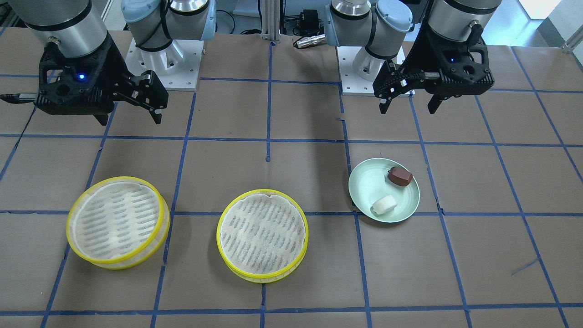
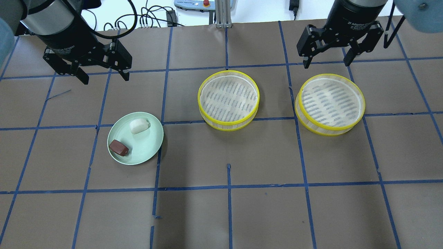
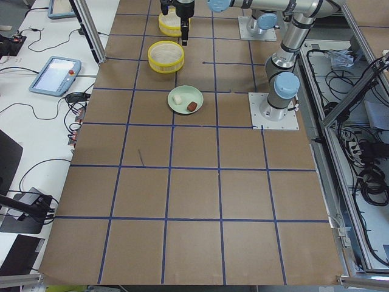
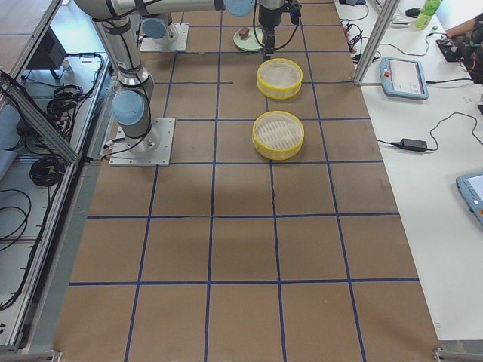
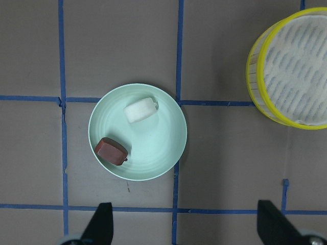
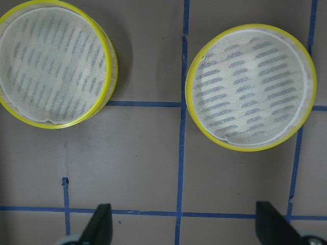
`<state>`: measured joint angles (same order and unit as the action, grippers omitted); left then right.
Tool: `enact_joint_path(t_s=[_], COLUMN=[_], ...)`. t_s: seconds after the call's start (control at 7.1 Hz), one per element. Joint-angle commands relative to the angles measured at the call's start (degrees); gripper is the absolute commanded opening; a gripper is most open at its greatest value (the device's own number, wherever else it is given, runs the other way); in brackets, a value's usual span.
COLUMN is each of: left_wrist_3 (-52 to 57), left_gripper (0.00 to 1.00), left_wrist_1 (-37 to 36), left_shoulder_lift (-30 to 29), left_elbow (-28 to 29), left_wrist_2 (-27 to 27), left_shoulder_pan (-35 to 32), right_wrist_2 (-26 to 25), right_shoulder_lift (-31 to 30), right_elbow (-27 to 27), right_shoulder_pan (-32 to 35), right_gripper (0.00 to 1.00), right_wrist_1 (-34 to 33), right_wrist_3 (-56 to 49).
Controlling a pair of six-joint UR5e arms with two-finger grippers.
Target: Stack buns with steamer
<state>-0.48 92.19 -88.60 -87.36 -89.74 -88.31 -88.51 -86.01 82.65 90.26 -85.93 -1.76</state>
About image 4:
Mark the yellow steamer basket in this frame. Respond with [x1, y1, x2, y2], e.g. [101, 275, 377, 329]
[252, 111, 305, 161]
[257, 58, 303, 100]

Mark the aluminium frame post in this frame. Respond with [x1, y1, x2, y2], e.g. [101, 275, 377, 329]
[353, 0, 400, 86]

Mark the green bottle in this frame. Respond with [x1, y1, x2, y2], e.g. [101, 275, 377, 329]
[414, 0, 441, 30]

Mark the black power adapter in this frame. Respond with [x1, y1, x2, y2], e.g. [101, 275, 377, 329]
[398, 138, 428, 152]

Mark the brown bun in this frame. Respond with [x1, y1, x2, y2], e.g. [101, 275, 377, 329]
[238, 27, 250, 39]

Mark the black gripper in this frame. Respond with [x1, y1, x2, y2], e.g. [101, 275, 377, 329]
[258, 0, 302, 62]

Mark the teach pendant far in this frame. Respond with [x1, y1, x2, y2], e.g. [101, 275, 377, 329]
[379, 57, 429, 100]

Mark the brown paper mat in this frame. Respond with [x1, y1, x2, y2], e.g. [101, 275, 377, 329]
[54, 1, 438, 361]

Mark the light green plate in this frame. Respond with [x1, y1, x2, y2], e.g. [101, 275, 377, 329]
[233, 28, 263, 52]

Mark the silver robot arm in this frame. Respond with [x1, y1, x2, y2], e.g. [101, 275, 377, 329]
[76, 1, 254, 150]
[140, 1, 302, 61]

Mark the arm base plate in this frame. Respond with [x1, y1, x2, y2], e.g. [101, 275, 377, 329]
[109, 118, 175, 167]
[140, 19, 189, 53]

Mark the teach pendant near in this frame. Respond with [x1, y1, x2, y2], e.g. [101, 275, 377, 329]
[456, 172, 482, 224]

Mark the teach pendant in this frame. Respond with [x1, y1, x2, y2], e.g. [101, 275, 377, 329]
[456, 172, 482, 224]
[379, 57, 429, 100]

